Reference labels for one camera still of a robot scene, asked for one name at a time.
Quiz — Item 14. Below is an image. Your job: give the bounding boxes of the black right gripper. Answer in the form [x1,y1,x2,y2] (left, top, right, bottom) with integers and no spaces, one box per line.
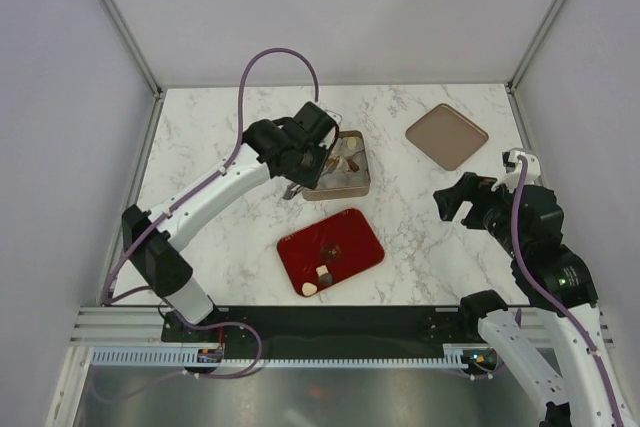
[433,169,526,257]

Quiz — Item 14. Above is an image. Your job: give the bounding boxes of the brown square chocolate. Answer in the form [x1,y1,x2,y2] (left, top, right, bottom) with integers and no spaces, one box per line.
[348,159,360,172]

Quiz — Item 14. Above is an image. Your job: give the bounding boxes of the metal tongs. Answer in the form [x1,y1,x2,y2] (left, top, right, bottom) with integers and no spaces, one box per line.
[283,154,340,200]

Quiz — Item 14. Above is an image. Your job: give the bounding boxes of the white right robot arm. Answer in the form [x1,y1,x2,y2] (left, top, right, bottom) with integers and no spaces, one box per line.
[434,173,637,426]

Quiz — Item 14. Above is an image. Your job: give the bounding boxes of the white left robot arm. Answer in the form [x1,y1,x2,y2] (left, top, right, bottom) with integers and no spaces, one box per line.
[122,102,339,341]

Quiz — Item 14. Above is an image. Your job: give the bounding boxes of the white square ridged chocolate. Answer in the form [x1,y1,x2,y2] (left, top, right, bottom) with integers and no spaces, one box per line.
[316,266,329,277]

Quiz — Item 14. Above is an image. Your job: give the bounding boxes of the dark heart chocolate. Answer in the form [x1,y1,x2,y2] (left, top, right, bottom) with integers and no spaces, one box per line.
[319,274,333,286]

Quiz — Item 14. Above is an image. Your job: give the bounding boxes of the white rounded chocolate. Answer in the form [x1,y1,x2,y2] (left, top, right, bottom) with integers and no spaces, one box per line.
[301,282,318,297]

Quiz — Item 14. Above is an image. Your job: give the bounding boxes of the gold square tin box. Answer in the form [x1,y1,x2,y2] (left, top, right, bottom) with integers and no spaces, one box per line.
[302,130,371,201]

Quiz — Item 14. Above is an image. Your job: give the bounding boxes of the gold tin lid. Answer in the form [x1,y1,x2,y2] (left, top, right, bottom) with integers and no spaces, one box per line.
[405,103,489,171]

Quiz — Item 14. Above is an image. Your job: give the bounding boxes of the red rectangular tray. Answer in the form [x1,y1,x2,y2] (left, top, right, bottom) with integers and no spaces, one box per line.
[276,208,385,297]

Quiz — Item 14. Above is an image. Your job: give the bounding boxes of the white slotted cable duct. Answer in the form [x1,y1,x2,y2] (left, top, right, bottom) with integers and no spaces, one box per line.
[91,344,464,367]

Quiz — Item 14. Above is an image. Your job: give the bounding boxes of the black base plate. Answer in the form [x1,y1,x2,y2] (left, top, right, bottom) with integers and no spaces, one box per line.
[161,306,482,361]

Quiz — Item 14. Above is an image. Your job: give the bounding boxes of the left aluminium frame post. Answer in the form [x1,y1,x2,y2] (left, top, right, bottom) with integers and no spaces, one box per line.
[69,0,166,101]

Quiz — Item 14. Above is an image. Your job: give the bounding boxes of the aluminium frame post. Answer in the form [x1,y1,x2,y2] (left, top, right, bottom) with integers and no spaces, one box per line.
[506,0,601,93]
[69,0,166,101]

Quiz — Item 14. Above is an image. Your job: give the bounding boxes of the right aluminium frame post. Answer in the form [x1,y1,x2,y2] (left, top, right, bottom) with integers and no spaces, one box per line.
[506,0,601,93]

